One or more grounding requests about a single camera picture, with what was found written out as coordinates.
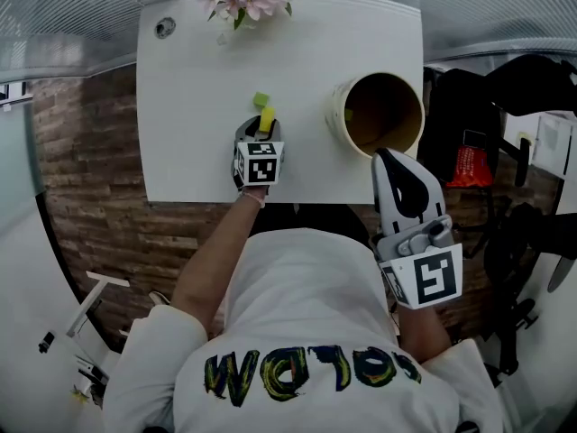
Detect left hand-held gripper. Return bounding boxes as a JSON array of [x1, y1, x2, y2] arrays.
[[231, 116, 287, 189]]

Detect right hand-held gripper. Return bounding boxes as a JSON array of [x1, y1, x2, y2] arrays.
[[368, 147, 464, 310]]

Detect person's right forearm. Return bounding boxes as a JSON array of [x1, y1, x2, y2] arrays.
[[396, 304, 453, 364]]

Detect person's left forearm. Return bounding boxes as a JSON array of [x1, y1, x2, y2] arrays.
[[169, 186, 271, 333]]

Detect orange plastic bag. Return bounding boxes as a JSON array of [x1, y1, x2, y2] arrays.
[[445, 145, 494, 189]]

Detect person's black trousers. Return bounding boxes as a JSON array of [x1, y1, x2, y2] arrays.
[[250, 203, 378, 245]]

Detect round paper bucket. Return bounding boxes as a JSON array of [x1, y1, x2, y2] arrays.
[[324, 72, 426, 160]]

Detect black mesh office chair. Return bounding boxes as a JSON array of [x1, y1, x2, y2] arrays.
[[468, 200, 577, 297]]

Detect person's white printed shirt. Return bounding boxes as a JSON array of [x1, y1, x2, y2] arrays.
[[102, 226, 506, 433]]

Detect black chair wheel base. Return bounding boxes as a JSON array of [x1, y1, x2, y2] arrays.
[[484, 298, 540, 378]]

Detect frosted glass door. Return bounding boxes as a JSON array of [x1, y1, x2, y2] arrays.
[[0, 104, 46, 238]]

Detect spare gripper device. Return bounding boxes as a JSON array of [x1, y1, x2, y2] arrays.
[[71, 363, 112, 405]]

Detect round table cable grommet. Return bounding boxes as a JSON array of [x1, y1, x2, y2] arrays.
[[154, 15, 177, 40]]

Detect white desk frame leg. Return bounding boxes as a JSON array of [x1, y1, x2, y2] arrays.
[[65, 271, 132, 337]]

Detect wall photo panel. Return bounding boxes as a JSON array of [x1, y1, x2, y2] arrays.
[[0, 81, 33, 107]]

